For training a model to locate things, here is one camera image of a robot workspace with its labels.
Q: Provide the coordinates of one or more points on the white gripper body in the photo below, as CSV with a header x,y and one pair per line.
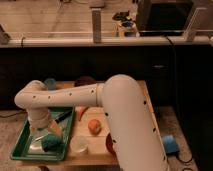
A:
x,y
39,118

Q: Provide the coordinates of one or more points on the teal sponge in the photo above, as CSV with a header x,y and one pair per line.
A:
x,y
50,141

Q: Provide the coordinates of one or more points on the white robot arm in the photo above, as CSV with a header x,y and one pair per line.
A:
x,y
133,127

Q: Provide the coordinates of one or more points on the green plastic tray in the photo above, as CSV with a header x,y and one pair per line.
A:
x,y
28,147

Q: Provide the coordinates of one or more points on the blue plastic cup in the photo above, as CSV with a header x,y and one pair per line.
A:
x,y
50,83

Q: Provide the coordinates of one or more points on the orange carrot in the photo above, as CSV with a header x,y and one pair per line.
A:
x,y
81,112

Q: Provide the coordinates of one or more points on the white cup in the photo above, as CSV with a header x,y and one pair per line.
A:
x,y
79,145

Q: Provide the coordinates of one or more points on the orange fruit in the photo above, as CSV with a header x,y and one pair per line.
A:
x,y
94,126

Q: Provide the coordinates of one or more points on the purple bowl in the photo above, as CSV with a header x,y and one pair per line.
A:
x,y
84,80

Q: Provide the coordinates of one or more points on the orange bowl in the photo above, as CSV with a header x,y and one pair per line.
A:
x,y
109,144

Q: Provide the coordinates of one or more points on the blue object on floor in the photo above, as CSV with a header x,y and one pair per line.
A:
x,y
170,144

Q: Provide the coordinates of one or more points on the black monitor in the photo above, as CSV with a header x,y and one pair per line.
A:
x,y
163,15

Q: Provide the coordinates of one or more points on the black handled knife in tray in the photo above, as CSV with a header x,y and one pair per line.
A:
x,y
63,116

